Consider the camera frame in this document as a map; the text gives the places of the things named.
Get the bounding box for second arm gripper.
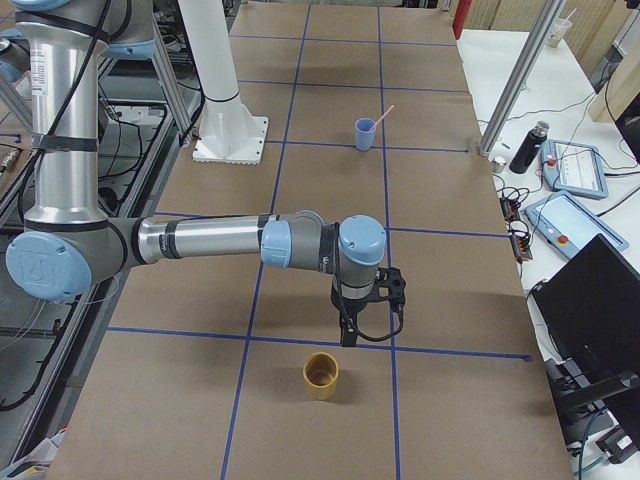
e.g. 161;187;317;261
331;267;406;347

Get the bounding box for light blue plastic cup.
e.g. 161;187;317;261
354;118;376;151

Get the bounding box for yellow wooden cup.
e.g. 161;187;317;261
302;352;340;401

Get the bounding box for plastic drink cup with straw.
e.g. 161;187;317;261
546;7;578;48

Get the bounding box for black orange connector strip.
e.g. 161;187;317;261
499;197;533;264

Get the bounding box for small metal cylinder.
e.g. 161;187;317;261
491;156;507;174

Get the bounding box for near teach pendant tablet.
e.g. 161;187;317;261
525;191;629;259

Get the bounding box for teach pendant tablet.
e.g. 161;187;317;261
539;139;609;199
525;191;629;259

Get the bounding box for black monitor stand clamp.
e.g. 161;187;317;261
544;359;639;446

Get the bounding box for black laptop monitor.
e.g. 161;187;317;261
533;235;639;443

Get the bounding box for black water bottle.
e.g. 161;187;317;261
509;121;550;174

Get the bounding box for far teach pendant tablet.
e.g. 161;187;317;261
539;139;609;199

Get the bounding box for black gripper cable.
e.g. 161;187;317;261
331;219;407;344

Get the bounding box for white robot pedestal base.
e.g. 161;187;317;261
179;0;269;165

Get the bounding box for aluminium side frame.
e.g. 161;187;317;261
1;39;199;466

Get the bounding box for aluminium frame post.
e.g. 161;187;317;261
478;0;566;157

